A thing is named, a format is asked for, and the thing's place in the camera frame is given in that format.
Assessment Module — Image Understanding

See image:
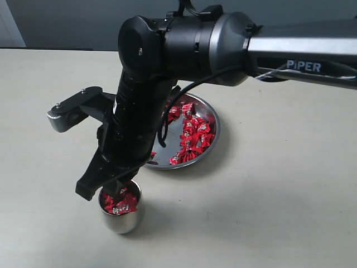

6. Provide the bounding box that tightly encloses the red wrapped candy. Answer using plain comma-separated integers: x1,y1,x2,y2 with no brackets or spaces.
194,117,211,137

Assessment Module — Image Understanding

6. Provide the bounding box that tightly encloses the black cable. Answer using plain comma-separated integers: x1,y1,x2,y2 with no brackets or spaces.
156,0,243,149

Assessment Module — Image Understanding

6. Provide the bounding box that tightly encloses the round steel plate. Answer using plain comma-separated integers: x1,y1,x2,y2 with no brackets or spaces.
145,94,220,170

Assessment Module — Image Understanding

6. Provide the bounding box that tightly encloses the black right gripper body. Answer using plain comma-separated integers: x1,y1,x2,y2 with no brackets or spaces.
97,16,215,173

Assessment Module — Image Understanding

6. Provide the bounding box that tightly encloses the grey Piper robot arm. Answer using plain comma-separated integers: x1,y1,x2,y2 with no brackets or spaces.
75,5,356,200

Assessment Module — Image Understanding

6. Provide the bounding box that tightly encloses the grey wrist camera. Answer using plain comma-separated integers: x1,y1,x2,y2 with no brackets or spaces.
47,86,115,133

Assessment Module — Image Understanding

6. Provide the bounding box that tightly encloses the stainless steel cup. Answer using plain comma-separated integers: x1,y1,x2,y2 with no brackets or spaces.
98,182,146,235

